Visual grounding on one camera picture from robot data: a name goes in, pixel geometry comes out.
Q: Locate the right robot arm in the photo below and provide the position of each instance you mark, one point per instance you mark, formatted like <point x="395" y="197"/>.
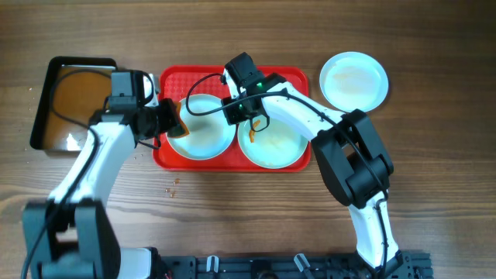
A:
<point x="352" y="159"/>

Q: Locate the orange green sponge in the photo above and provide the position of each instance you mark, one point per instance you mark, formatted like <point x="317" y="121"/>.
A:
<point x="180" y="129"/>

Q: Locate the light blue plate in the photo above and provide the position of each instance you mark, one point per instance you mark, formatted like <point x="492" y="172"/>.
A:
<point x="209" y="135"/>
<point x="272" y="146"/>
<point x="353" y="80"/>

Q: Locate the light blue plate top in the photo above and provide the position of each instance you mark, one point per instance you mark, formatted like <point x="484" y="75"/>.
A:
<point x="353" y="80"/>

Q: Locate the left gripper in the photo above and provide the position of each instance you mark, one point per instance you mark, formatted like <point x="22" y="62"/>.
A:
<point x="169" y="119"/>

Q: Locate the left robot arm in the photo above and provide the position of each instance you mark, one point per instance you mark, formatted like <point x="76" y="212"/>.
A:
<point x="69" y="235"/>

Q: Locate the black water basin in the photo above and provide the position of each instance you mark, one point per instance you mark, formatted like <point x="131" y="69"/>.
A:
<point x="43" y="111"/>

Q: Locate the black mounting rail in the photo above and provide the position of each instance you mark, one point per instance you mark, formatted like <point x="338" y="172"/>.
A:
<point x="407" y="265"/>

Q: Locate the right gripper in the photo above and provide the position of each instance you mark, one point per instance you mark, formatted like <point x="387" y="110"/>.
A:
<point x="228" y="103"/>

